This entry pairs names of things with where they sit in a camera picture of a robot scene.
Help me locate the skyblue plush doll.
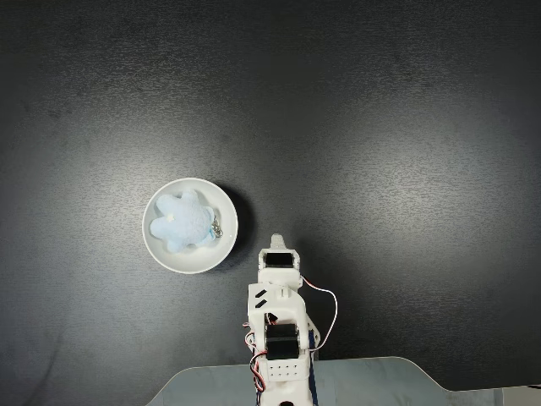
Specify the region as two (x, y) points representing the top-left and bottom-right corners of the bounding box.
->
(150, 189), (224, 254)

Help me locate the blue table clamp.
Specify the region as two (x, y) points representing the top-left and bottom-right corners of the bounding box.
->
(307, 327), (321, 406)

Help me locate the white red servo cable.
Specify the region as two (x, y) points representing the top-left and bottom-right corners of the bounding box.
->
(298, 275), (339, 348)

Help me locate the red black servo cable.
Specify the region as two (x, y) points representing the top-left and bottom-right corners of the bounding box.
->
(242, 321), (268, 392)

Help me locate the white bowl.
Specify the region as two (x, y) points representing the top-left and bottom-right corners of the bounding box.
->
(141, 177), (240, 275)

